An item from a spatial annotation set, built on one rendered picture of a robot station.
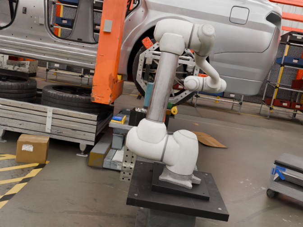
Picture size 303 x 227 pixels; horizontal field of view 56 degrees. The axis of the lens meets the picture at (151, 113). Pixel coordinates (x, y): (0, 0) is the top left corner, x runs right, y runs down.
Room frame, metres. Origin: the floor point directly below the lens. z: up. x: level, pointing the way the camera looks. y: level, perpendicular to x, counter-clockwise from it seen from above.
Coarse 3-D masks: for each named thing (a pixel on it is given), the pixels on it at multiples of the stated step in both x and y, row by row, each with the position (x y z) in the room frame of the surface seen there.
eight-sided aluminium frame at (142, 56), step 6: (156, 42) 2.59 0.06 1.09; (150, 48) 2.59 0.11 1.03; (156, 48) 2.63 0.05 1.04; (144, 54) 2.59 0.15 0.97; (192, 54) 2.58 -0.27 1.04; (138, 66) 2.59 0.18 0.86; (138, 72) 2.59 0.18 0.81; (198, 72) 2.58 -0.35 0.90; (138, 78) 2.59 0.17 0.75; (144, 84) 2.59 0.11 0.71; (144, 90) 2.59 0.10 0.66; (186, 90) 2.60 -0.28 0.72; (180, 96) 2.58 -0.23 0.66; (174, 102) 2.58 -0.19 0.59
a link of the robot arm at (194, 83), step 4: (188, 76) 2.05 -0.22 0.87; (192, 76) 2.02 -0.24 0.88; (196, 76) 2.04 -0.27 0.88; (184, 80) 2.05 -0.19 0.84; (188, 80) 1.97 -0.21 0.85; (192, 80) 1.97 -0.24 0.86; (196, 80) 1.97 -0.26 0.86; (200, 80) 2.01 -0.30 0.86; (184, 84) 2.02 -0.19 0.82; (188, 84) 1.97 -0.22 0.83; (192, 84) 1.96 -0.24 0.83; (196, 84) 1.96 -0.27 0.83; (200, 84) 2.00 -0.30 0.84; (188, 88) 1.97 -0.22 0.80; (192, 88) 1.96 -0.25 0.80; (196, 88) 1.97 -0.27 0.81; (200, 88) 2.01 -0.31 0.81
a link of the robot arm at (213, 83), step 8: (200, 56) 1.63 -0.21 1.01; (200, 64) 1.74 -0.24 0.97; (208, 64) 1.80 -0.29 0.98; (208, 72) 1.83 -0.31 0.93; (216, 72) 1.88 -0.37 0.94; (208, 80) 1.98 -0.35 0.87; (216, 80) 1.92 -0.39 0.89; (208, 88) 1.99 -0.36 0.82; (216, 88) 1.98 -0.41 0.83; (224, 88) 2.01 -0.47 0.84
